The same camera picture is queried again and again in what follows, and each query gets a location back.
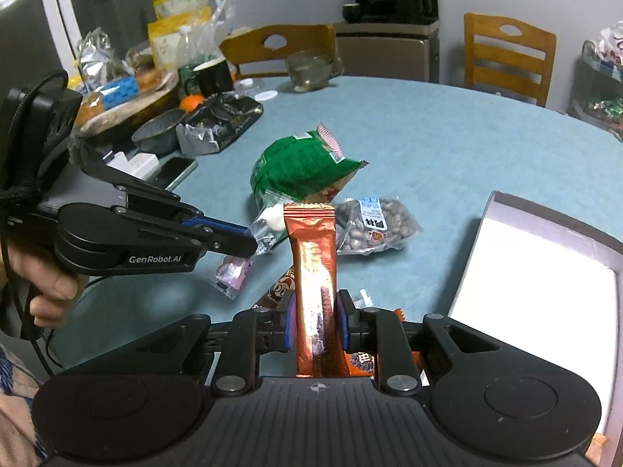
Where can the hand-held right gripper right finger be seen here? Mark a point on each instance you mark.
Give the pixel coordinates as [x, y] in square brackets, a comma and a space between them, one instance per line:
[344, 322]

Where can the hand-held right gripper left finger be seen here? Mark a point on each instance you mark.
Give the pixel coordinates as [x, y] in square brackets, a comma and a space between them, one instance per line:
[290, 322]

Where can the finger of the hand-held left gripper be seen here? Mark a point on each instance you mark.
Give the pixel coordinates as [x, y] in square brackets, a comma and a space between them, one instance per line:
[224, 227]
[233, 245]

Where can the brown cartoon snack packet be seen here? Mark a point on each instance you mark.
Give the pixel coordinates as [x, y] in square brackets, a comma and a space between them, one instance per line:
[277, 293]

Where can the small orange snack packet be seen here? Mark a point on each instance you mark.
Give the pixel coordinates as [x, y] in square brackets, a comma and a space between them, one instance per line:
[360, 363]

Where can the white candy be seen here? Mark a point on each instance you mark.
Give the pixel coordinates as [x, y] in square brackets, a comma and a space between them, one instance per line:
[270, 220]

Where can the copper orange wafer bar packet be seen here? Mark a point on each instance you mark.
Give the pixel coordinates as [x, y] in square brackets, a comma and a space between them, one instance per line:
[311, 262]

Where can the dark box with white inside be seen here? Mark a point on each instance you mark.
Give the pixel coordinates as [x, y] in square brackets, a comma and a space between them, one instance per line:
[535, 301]

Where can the person's left hand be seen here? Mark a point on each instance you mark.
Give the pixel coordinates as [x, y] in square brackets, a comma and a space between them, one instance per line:
[46, 279]

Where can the pink candy wrapper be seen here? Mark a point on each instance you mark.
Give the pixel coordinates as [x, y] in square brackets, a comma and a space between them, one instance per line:
[231, 272]

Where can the small clear wrapper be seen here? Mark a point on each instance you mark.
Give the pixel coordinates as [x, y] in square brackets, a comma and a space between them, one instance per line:
[363, 300]

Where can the black smartphone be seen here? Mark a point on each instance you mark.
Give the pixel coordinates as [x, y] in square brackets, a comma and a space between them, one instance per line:
[175, 172]

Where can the white power strip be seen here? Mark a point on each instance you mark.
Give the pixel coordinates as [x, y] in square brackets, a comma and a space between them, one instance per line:
[138, 163]

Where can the green chip bag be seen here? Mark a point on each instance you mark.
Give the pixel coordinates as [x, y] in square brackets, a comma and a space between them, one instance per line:
[297, 165]

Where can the clear packet of nuts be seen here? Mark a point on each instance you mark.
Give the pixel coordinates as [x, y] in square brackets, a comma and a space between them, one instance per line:
[375, 228]

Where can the black foil bag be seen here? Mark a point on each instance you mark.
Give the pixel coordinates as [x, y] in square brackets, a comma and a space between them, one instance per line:
[228, 119]

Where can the grey bowl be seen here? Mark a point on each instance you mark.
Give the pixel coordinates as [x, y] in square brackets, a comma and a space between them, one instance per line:
[158, 134]

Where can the orange fruit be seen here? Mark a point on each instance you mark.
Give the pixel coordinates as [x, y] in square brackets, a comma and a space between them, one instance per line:
[191, 102]

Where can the white round lid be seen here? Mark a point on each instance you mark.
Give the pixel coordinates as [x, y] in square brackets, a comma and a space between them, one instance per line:
[265, 95]

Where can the wooden tray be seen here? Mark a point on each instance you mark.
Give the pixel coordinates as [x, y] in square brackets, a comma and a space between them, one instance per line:
[131, 112]

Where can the black mug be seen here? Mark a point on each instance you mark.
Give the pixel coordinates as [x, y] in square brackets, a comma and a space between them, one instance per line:
[214, 78]

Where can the green packet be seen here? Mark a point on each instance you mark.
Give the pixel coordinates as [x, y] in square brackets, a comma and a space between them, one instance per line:
[186, 80]

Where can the bread packet with blue label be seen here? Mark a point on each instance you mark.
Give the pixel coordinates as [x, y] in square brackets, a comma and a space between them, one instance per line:
[119, 93]

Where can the person's patterned clothing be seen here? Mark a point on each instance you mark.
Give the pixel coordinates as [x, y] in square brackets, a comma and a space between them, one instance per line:
[14, 399]

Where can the glass teapot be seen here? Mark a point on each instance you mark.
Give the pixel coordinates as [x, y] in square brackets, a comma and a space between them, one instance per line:
[311, 73]

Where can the clear plastic bottle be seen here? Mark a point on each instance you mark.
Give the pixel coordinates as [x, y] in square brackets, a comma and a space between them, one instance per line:
[187, 48]

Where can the silver foil bag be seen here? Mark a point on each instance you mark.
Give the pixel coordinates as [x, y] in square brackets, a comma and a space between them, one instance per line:
[100, 58]

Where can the wooden chair with oval cutout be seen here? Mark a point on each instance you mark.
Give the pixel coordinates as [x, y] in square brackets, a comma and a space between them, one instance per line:
[301, 44]

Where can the clear plastic bag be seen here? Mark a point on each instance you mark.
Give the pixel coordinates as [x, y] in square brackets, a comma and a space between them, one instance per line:
[216, 19]

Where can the grey refrigerator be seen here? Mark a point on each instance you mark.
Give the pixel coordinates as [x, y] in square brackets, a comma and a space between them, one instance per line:
[29, 29]

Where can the grey brown cabinet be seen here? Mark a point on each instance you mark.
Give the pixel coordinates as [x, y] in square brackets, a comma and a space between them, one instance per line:
[384, 56]

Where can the wooden chair with slatted back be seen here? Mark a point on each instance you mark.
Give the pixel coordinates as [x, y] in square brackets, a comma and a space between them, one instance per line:
[491, 65]

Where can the glass side rack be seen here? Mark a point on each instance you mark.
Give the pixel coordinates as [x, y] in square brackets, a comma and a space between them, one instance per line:
[594, 87]

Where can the white printed snack bag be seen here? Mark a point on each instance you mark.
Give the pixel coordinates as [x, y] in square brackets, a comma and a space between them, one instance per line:
[611, 46]

